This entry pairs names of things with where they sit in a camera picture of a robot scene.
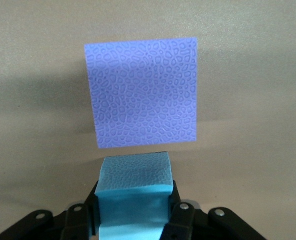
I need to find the light blue foam block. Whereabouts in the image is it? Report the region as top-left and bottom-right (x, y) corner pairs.
(94, 151), (174, 240)

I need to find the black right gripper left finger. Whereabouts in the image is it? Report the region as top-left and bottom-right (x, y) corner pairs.
(0, 179), (100, 240)

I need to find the purple foam block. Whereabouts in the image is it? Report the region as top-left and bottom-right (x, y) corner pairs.
(84, 36), (198, 150)

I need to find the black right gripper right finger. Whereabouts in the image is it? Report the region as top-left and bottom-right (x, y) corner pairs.
(159, 179), (266, 240)

